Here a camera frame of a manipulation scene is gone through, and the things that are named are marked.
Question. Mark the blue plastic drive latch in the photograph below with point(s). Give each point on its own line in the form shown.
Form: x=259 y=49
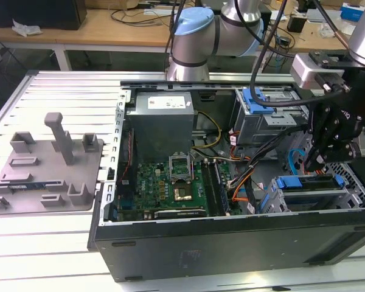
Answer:
x=255 y=100

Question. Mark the grey power supply unit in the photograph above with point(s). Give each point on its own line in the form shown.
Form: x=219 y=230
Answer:
x=161 y=127

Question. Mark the crumpled white paper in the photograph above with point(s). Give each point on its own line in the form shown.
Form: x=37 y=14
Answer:
x=25 y=28

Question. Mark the hard disk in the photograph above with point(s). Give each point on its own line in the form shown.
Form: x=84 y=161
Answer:
x=289 y=182

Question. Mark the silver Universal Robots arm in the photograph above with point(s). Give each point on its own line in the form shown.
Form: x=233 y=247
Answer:
x=194 y=39

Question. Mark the small black box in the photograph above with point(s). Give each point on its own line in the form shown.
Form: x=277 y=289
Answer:
x=295 y=23

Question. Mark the grey metal disk bay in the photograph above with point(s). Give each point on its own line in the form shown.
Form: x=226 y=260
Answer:
x=345 y=199

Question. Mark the CPU socket with gold contacts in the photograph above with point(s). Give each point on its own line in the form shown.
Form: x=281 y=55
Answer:
x=182 y=194

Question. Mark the green motherboard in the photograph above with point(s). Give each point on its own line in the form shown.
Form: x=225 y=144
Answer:
x=152 y=185

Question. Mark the wooden desk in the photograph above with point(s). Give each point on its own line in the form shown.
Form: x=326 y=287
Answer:
x=94 y=36

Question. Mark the black open PC case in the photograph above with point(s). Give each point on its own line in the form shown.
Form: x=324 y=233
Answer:
x=231 y=249

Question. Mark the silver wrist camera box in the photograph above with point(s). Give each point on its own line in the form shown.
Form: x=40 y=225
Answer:
x=304 y=71

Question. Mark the grey metal drive cage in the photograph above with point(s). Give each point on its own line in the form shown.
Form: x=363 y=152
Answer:
x=261 y=127

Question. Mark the black graphics card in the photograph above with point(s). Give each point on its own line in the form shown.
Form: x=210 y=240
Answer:
x=179 y=213

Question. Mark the grey plastic parts rack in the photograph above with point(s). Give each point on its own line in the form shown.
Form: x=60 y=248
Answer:
x=48 y=170

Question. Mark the blue cardboard box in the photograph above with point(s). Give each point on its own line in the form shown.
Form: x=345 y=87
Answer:
x=353 y=12

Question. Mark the large black box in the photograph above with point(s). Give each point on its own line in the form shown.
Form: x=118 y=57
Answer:
x=33 y=15

